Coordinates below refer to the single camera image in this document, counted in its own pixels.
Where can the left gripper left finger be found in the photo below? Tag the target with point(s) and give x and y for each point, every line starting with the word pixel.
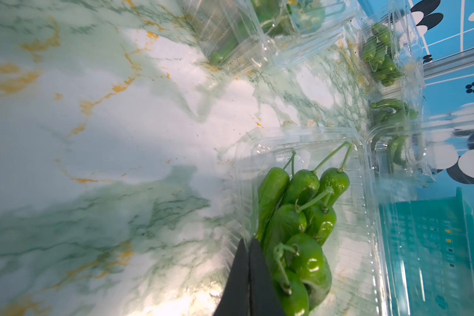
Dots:
pixel 235 299

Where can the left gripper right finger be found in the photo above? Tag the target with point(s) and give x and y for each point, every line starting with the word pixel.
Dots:
pixel 263 298

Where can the green pepper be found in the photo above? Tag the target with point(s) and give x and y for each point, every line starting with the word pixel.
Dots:
pixel 303 255
pixel 294 299

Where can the teal plastic basket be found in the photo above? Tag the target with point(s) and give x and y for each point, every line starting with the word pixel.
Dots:
pixel 429 246

